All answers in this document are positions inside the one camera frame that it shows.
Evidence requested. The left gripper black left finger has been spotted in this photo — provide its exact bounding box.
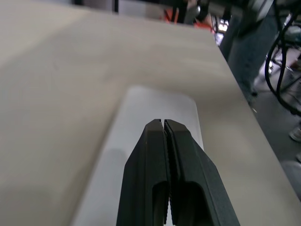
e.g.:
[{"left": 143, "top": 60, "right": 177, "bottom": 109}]
[{"left": 116, "top": 119, "right": 171, "bottom": 226}]

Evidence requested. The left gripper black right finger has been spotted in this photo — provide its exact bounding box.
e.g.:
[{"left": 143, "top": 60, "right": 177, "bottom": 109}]
[{"left": 164, "top": 119, "right": 241, "bottom": 226}]

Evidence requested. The white hard pencil case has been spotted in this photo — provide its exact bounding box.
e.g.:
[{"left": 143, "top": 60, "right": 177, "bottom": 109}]
[{"left": 70, "top": 85, "right": 205, "bottom": 226}]

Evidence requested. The white shoe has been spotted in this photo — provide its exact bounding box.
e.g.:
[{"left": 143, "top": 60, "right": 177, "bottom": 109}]
[{"left": 288, "top": 126, "right": 301, "bottom": 143}]

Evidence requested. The orange background object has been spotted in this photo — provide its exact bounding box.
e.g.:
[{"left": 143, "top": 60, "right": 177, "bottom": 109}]
[
  {"left": 193, "top": 20, "right": 214, "bottom": 31},
  {"left": 161, "top": 6, "right": 180, "bottom": 24}
]

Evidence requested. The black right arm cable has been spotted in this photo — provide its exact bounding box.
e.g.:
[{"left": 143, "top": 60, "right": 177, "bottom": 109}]
[
  {"left": 277, "top": 42, "right": 289, "bottom": 101},
  {"left": 264, "top": 13, "right": 301, "bottom": 116}
]

